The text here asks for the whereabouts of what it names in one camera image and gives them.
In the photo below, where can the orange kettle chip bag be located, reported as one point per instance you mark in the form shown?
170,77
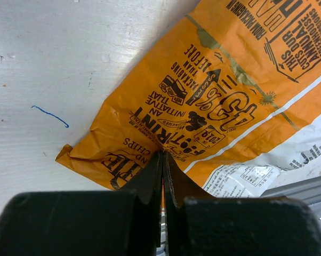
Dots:
232,92

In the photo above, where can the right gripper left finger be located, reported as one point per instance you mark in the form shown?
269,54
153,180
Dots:
126,221

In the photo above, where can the aluminium mounting rail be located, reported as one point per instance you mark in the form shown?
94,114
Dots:
308,191

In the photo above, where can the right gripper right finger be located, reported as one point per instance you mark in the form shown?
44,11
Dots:
198,223

